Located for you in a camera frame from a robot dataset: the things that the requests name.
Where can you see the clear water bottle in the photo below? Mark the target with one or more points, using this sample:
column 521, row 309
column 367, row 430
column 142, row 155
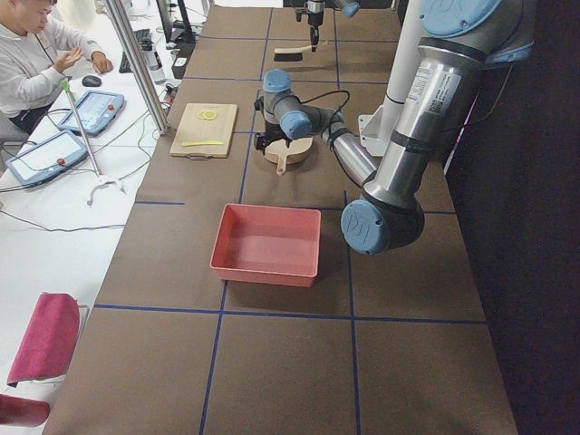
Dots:
column 152, row 60

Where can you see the blue teach pendant near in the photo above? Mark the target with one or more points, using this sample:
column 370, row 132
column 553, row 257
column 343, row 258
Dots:
column 48, row 159

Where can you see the computer mouse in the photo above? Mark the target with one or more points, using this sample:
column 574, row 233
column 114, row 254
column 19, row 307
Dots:
column 91, row 81

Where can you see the blue teach pendant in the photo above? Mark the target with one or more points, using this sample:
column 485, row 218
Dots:
column 48, row 159
column 97, row 110

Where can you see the bamboo cutting board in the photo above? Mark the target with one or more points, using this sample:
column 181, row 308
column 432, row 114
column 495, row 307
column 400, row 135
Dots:
column 191, row 128

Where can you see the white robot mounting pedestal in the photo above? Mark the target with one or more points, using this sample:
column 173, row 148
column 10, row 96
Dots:
column 376, row 129

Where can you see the beige plastic dustpan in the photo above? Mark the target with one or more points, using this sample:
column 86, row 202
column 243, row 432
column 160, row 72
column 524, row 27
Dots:
column 283, row 155

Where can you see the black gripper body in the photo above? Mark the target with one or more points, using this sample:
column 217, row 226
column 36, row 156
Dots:
column 314, row 19
column 272, row 131

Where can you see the red cloth on chair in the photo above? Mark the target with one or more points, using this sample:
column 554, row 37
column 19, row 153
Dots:
column 49, row 340

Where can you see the seated person in white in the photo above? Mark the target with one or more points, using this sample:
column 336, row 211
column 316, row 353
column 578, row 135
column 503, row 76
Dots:
column 36, row 51

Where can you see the pink plastic bin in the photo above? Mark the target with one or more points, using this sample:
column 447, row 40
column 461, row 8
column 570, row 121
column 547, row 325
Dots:
column 267, row 245

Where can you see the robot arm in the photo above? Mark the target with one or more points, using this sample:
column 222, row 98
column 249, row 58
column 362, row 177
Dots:
column 443, row 49
column 348, row 8

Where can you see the aluminium frame post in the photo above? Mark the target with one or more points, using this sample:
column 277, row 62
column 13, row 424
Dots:
column 121, row 23

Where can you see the blue teach pendant far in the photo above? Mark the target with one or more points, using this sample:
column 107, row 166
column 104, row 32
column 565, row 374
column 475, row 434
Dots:
column 97, row 110

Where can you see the black keyboard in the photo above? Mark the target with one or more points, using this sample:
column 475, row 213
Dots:
column 127, row 58

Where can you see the wooden hand brush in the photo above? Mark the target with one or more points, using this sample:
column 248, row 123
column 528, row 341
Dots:
column 294, row 54

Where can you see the yellow plastic knife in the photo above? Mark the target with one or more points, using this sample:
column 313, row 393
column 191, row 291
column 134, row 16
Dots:
column 197, row 144

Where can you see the metal rod with green tip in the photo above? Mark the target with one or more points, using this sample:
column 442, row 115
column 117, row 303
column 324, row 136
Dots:
column 66, row 88

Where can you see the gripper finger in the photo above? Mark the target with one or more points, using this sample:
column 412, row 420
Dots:
column 314, row 38

